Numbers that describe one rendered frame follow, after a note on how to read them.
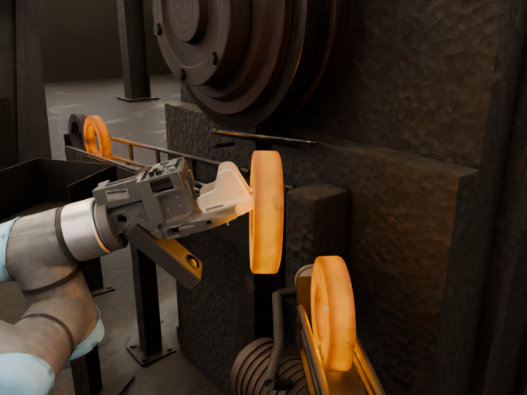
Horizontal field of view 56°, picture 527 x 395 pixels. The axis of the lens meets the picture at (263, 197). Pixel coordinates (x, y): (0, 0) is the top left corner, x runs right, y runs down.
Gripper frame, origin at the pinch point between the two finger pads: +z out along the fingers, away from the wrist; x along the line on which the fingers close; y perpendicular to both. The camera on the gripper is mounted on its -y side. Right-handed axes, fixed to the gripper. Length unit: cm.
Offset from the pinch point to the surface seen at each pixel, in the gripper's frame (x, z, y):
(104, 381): 74, -68, -72
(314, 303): 3.6, 2.8, -19.3
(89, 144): 124, -62, -5
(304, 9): 25.2, 13.7, 20.2
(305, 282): 8.0, 2.3, -18.0
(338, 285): -4.2, 6.2, -12.7
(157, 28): 48, -13, 24
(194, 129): 75, -16, -2
